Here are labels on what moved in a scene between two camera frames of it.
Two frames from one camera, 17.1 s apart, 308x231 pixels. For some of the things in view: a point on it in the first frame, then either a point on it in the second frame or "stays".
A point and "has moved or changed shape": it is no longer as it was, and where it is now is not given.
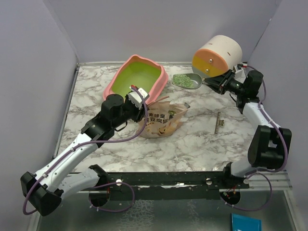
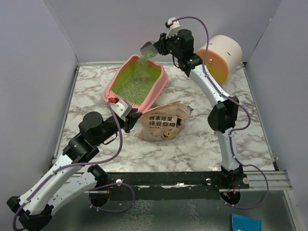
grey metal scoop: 191,81 -> 148,50
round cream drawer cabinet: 217,54 stays
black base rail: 169,185 stays
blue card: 242,223 stays
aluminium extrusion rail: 269,180 stays
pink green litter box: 142,72 stays
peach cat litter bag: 163,119 has moved or changed shape
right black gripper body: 229,83 -> 167,46
